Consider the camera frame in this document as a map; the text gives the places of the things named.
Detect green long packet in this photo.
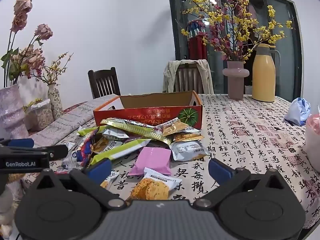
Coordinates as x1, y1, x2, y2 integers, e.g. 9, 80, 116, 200
90, 139, 152, 165
77, 126, 108, 137

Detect yellow thermos jug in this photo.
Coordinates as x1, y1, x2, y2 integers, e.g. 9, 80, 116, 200
251, 44, 281, 103

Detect chair with beige jacket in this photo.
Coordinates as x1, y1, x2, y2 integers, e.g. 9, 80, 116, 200
163, 59, 214, 94

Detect brown slatted wooden chair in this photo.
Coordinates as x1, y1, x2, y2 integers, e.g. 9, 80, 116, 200
175, 64, 200, 93

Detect pink container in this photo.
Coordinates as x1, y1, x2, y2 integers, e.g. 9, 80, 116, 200
304, 114, 320, 174

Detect dark wooden chair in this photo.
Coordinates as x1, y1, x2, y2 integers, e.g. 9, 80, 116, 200
87, 67, 121, 99

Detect yellow red blossom twigs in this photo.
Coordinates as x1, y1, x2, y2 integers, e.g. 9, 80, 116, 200
37, 52, 75, 85

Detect gold striped long packet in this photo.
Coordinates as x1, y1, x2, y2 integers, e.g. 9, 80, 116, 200
100, 117, 173, 147

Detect pink packet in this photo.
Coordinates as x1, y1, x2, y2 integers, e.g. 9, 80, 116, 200
128, 147, 172, 177

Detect small floral ceramic vase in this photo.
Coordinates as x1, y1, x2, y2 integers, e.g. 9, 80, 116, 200
47, 84, 64, 120

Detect clear plastic seed container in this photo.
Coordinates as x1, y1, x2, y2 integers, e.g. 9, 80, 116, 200
31, 99, 55, 131

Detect small orange packet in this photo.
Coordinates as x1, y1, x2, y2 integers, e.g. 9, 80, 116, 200
161, 118, 190, 137
172, 132, 204, 142

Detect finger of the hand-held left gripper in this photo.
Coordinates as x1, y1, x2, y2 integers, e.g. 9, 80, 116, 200
0, 138, 35, 148
0, 144, 69, 159

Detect red cardboard box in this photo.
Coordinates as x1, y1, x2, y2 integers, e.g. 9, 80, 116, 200
93, 90, 203, 130

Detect dark framed glass door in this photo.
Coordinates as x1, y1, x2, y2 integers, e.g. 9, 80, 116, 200
167, 0, 303, 103

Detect pink vase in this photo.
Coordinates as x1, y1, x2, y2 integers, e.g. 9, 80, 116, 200
222, 60, 250, 100

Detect yellow flower sprig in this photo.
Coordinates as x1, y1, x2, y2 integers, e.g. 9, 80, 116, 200
23, 98, 43, 113

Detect red patterned tablecloth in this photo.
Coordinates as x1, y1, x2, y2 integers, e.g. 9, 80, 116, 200
62, 101, 88, 113

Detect blue white plastic bag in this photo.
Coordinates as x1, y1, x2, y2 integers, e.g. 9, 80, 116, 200
284, 97, 312, 127

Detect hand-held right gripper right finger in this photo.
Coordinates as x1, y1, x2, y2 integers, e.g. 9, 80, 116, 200
194, 158, 292, 210

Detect blue red packet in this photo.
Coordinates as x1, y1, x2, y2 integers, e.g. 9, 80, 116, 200
75, 132, 97, 168

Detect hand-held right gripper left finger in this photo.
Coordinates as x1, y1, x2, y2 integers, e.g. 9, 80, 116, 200
29, 158, 127, 210

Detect large white textured vase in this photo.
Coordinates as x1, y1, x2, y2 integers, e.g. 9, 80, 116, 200
0, 84, 29, 140

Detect white grey packet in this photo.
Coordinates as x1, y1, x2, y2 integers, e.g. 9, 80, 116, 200
169, 140, 210, 162

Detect pink grey patterned cloth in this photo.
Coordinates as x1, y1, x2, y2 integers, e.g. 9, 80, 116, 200
29, 95, 120, 148

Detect white packet orange cracker picture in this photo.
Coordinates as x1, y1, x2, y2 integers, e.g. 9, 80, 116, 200
126, 167, 182, 200

